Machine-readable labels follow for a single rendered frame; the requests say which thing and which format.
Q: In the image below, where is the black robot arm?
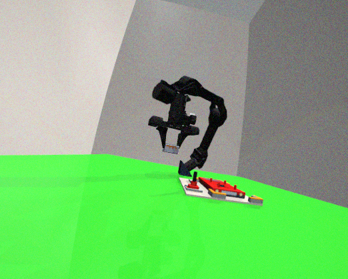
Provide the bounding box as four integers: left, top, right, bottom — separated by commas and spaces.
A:
152, 75, 227, 172

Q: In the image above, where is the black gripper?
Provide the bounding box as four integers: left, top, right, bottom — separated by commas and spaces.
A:
148, 105, 200, 148

